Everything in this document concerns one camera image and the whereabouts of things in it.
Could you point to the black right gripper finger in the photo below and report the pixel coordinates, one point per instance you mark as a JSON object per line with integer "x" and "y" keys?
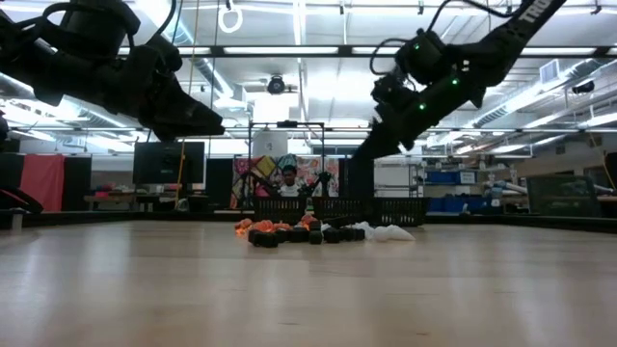
{"x": 383, "y": 140}
{"x": 373, "y": 154}

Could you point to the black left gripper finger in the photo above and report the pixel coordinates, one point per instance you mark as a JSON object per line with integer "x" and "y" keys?
{"x": 183, "y": 135}
{"x": 178, "y": 108}

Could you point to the orange pumpkin game piece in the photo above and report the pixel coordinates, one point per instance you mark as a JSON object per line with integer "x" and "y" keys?
{"x": 282, "y": 225}
{"x": 243, "y": 225}
{"x": 307, "y": 221}
{"x": 262, "y": 225}

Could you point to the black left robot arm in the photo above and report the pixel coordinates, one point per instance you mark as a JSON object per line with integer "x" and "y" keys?
{"x": 58, "y": 62}

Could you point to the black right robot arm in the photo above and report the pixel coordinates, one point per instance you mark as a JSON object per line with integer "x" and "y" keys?
{"x": 501, "y": 34}

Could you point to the small black robot arm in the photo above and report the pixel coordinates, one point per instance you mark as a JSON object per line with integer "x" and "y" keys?
{"x": 322, "y": 183}

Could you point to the black partition panel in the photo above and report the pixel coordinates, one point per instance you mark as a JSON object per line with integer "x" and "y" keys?
{"x": 219, "y": 183}
{"x": 359, "y": 180}
{"x": 77, "y": 183}

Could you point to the black monitor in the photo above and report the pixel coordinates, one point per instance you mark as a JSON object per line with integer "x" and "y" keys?
{"x": 169, "y": 162}

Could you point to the yellow pole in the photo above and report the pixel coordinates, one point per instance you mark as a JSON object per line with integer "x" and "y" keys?
{"x": 180, "y": 173}

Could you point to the blue storage bin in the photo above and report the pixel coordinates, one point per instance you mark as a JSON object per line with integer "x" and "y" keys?
{"x": 450, "y": 177}
{"x": 458, "y": 205}

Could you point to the white cylindrical container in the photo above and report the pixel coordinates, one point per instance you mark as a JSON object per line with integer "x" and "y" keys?
{"x": 270, "y": 143}

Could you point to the person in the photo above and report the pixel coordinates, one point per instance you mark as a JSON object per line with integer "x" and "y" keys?
{"x": 289, "y": 182}

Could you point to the colourful patchwork banner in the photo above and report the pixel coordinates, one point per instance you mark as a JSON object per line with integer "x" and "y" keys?
{"x": 267, "y": 168}

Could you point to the red fabric panel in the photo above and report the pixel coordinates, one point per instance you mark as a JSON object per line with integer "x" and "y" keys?
{"x": 42, "y": 182}

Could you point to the black mesh chair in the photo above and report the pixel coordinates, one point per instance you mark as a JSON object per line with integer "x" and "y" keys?
{"x": 561, "y": 195}

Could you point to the black object red trim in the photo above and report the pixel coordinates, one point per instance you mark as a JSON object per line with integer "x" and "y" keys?
{"x": 17, "y": 200}

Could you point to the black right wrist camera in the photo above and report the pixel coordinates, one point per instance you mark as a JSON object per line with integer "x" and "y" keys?
{"x": 390, "y": 94}

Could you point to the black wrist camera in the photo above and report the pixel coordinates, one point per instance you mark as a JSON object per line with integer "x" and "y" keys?
{"x": 164, "y": 53}
{"x": 390, "y": 94}

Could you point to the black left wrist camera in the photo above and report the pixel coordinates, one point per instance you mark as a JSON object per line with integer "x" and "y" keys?
{"x": 164, "y": 53}

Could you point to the black metal table frame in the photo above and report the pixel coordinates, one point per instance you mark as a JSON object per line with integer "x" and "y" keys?
{"x": 144, "y": 217}

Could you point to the black stand frame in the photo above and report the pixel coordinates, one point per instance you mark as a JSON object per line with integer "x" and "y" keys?
{"x": 287, "y": 124}

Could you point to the black overhead frame beam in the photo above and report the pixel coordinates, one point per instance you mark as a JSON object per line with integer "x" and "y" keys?
{"x": 347, "y": 50}

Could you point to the black hanging camera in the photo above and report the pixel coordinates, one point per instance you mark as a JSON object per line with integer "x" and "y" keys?
{"x": 276, "y": 85}

